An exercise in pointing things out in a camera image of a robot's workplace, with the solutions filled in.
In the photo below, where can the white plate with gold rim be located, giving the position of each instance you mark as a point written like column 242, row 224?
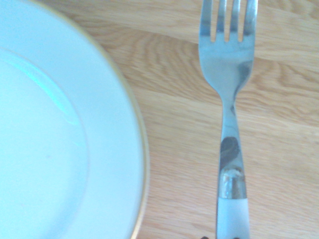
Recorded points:
column 62, row 119

